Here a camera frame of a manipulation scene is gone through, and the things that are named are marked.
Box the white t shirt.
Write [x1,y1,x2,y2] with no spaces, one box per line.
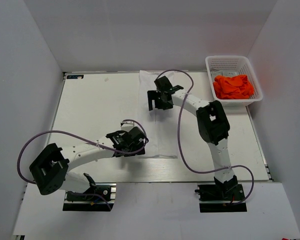
[137,70,178,159]

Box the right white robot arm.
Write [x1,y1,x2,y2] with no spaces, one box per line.
[147,76,238,200]

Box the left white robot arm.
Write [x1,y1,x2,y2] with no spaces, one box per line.
[29,126,148,200]

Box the white plastic basket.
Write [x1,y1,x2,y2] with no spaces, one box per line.
[205,55,263,107]

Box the orange t shirt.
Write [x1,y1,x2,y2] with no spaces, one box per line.
[213,74,255,100]

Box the blue table label sticker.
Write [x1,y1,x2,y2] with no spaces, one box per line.
[66,74,84,80]

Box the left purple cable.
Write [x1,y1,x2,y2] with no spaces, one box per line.
[16,119,149,211]

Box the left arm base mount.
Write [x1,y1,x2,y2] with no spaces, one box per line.
[62,183,117,212]

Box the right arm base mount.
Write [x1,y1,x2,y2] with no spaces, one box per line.
[194,184,247,213]

